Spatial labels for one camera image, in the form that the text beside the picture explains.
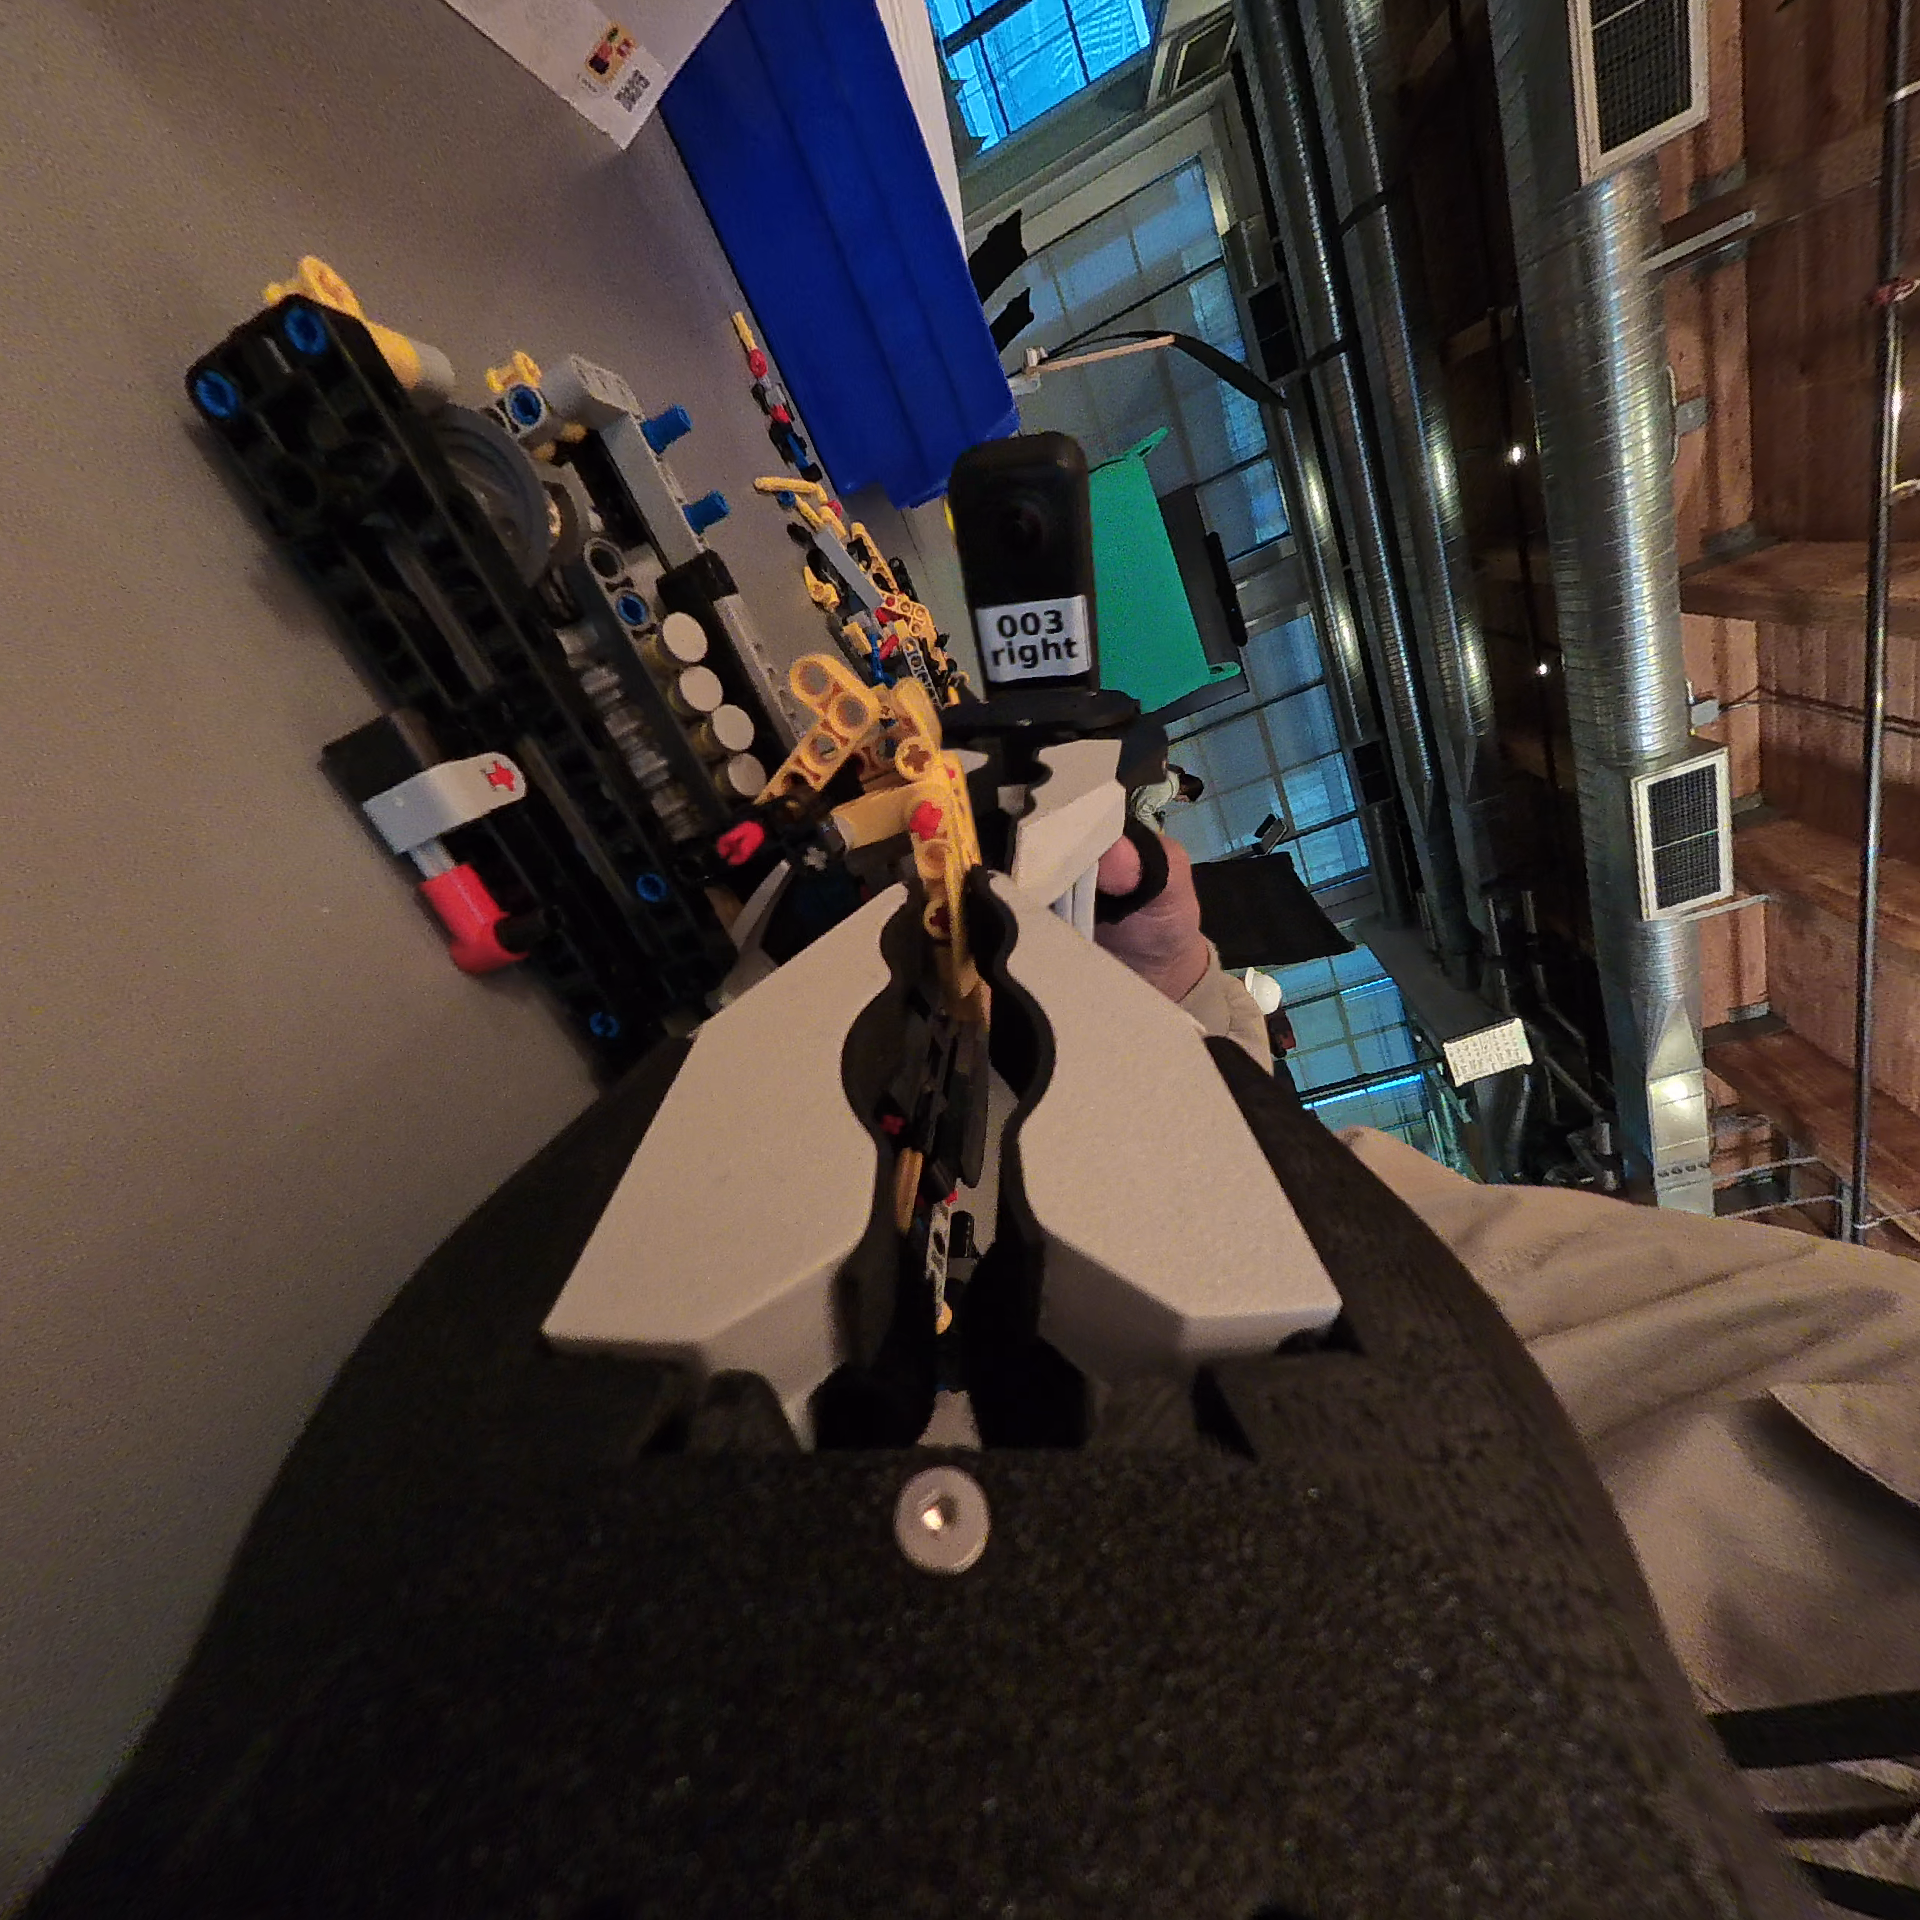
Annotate metal air duct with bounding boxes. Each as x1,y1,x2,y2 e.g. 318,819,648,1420
1230,0,1741,1215

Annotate person's right forearm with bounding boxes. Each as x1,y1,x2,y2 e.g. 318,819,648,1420
1177,938,1281,1075

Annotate grey desk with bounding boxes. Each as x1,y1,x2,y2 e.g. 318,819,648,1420
0,0,1052,1876

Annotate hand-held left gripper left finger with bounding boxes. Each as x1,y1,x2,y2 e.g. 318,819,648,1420
539,883,924,1449

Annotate pile of bricks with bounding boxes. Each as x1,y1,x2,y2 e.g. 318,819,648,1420
728,307,970,707

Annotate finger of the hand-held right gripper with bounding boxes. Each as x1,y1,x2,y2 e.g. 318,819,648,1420
1012,742,1133,916

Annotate black brick car chassis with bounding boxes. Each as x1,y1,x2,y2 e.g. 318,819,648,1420
188,255,995,1339

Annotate person's beige jacket torso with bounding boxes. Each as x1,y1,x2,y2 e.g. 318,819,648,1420
1341,1125,1920,1920

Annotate white printed paper sheets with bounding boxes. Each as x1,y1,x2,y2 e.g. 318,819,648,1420
873,0,973,249

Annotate black lanyard strap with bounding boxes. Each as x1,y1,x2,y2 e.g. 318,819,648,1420
1709,1687,1920,1854

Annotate blue plastic bin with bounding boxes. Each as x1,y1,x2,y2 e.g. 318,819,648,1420
661,0,1021,500

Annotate teal fabric bin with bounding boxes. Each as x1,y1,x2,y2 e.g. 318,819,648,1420
1080,428,1248,719

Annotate person's right hand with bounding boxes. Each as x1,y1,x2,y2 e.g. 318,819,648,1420
1102,833,1216,999

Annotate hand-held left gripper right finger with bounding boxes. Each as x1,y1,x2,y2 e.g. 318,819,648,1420
971,874,1344,1439

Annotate instruction booklet with car picture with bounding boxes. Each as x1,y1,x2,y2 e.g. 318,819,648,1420
448,0,736,153

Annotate white desk lamp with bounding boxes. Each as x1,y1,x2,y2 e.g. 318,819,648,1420
1005,329,1292,409

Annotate dark wall monitor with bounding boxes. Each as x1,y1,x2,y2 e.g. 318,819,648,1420
1162,483,1251,649

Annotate yellow black brick subassembly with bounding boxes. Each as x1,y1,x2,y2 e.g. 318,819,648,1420
749,652,1000,1038

